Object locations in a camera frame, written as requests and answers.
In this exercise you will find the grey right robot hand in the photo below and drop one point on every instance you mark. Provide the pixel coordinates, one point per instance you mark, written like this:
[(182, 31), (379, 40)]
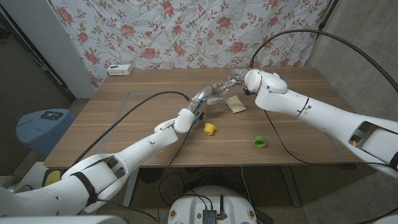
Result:
[(234, 81)]

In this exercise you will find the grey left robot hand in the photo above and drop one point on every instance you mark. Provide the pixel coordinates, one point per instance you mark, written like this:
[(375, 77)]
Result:
[(203, 93)]

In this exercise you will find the clear white-capped medicine bottle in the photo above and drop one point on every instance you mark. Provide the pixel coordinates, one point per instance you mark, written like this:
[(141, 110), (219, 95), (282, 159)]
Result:
[(224, 99)]

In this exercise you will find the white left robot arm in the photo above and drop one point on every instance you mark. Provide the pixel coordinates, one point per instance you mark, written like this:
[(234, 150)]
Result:
[(124, 161)]

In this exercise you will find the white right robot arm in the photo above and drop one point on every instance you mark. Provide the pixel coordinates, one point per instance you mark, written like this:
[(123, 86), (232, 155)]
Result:
[(326, 113)]

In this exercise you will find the yellow sponge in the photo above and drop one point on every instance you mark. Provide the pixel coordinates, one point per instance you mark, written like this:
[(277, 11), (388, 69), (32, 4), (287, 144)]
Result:
[(237, 105)]

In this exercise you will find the yellow plastic cup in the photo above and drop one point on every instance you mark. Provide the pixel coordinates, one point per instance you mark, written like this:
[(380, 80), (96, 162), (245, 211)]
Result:
[(209, 129)]

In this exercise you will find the green plastic cup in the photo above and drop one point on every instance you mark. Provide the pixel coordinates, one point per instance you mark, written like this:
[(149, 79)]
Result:
[(260, 142)]

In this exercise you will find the floral backdrop cloth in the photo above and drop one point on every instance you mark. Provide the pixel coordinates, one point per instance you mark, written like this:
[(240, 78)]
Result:
[(186, 31)]

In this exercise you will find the white power strip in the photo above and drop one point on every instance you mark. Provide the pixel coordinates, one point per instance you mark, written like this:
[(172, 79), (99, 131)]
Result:
[(120, 70)]

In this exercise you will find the black round floor base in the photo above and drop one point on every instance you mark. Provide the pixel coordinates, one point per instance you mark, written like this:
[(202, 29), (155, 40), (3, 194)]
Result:
[(150, 175)]

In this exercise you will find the black backdrop stand pole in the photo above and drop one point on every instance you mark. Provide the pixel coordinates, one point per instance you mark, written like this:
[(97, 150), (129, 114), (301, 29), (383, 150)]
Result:
[(325, 18)]

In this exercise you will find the white robot torso base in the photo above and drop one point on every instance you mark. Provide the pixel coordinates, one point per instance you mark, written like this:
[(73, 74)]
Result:
[(192, 205)]

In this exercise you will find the grey table leg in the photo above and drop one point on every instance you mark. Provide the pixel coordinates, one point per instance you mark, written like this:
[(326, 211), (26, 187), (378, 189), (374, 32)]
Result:
[(292, 189)]

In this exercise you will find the white table leg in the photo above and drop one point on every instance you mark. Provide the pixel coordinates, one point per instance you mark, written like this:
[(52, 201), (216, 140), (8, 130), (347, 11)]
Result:
[(130, 193)]

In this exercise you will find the black phone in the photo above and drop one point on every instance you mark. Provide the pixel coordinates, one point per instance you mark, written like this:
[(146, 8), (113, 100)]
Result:
[(52, 115)]

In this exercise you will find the blue plastic stool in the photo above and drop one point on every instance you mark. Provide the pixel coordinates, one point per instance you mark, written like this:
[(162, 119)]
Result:
[(40, 133)]

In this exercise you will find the black pedal with yellow pads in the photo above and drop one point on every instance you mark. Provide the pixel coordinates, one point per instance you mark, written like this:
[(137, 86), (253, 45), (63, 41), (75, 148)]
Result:
[(51, 178)]

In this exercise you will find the white robot chest edge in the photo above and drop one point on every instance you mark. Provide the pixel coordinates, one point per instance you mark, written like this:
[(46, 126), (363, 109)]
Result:
[(62, 220)]

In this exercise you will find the white wall panel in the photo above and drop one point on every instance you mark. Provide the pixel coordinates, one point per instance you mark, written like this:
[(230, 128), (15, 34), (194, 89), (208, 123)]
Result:
[(53, 40)]

